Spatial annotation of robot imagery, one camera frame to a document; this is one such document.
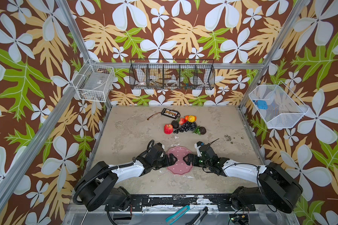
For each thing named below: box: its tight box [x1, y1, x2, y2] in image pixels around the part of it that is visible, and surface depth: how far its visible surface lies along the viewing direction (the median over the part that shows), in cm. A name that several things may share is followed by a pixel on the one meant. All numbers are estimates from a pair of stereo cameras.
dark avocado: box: [170, 120, 180, 129], surface depth 104 cm
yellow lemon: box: [188, 115, 196, 123], surface depth 107 cm
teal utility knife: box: [165, 204, 191, 225], surface depth 72 cm
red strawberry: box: [178, 118, 188, 126], surface depth 107 cm
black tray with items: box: [160, 107, 179, 120], surface depth 117 cm
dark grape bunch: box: [173, 121, 197, 134], surface depth 103 cm
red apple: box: [163, 123, 174, 135], surface depth 101 cm
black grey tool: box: [185, 206, 209, 225], surface depth 71 cm
